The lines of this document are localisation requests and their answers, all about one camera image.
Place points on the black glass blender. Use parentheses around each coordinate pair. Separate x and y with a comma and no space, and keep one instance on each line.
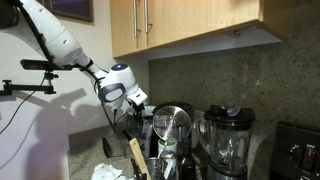
(225,134)

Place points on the wooden upper cabinet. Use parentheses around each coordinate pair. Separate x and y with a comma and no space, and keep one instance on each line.
(166,28)

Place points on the white crumpled cloth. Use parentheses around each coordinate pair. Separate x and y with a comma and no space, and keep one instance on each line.
(107,172)

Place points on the perforated steel utensil holder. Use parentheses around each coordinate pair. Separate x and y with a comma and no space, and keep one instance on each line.
(161,169)

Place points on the wooden spatula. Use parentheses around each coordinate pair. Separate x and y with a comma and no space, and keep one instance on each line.
(135,147)

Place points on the framed wall picture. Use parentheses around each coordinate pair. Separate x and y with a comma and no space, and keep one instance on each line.
(78,9)

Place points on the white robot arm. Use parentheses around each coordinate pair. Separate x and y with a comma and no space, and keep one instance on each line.
(32,23)

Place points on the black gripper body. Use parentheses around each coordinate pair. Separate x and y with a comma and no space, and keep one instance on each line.
(138,111)

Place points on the black stove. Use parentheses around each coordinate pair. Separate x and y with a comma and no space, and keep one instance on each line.
(296,152)

